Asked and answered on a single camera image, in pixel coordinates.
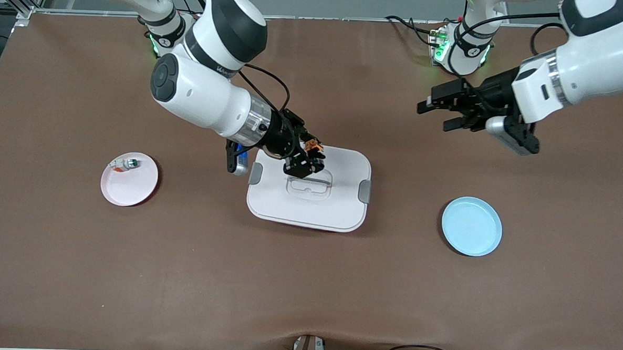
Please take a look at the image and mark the orange push button switch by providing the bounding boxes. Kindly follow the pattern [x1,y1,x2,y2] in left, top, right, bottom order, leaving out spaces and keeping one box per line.
[302,136,326,156]

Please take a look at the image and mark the white lidded plastic box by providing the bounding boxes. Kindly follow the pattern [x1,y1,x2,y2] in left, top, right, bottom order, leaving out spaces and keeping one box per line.
[245,138,373,234]

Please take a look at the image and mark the light blue round plate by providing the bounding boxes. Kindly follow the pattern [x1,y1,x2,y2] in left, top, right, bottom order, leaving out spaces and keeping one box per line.
[440,195,504,258]

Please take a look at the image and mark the brown table mat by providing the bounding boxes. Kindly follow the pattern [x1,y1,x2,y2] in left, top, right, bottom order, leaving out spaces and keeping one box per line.
[0,4,623,350]

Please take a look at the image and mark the pink round plate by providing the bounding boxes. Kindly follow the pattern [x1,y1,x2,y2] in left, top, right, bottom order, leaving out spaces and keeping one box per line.
[99,151,160,208]

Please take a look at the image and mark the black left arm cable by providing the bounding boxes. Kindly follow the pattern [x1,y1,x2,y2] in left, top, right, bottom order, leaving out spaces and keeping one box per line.
[445,7,567,95]

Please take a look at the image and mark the black left base cables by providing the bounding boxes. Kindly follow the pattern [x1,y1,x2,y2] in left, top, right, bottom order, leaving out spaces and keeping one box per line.
[385,15,445,47]

